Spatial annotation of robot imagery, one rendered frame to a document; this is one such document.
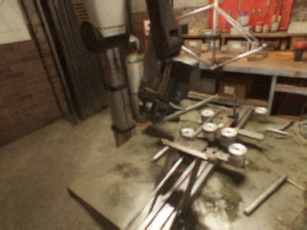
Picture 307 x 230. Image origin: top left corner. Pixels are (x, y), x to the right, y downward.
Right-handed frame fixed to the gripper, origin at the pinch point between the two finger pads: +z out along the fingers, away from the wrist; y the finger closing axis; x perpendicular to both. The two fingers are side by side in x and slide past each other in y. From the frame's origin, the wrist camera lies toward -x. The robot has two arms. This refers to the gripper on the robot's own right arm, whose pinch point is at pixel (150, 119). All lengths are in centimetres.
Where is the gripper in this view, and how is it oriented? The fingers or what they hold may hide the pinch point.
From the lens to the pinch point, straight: 66.2
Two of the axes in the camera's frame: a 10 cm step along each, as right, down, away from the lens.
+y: -5.7, -3.3, 7.5
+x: -7.5, -1.5, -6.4
